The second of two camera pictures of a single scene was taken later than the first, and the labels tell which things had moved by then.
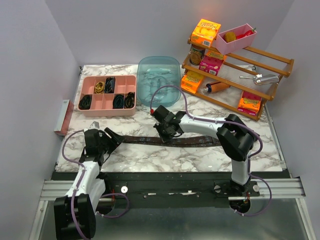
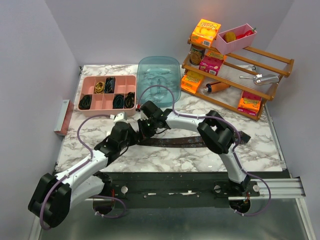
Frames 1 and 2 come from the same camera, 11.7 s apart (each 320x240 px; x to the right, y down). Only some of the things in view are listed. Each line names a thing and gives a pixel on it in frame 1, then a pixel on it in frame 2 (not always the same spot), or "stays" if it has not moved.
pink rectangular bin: [240, 44] stays
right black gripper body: [164, 133] -> [147, 127]
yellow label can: [197, 53] stays
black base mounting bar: [178, 190] stays
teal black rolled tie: [118, 101] stays
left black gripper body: [108, 144] -> [132, 139]
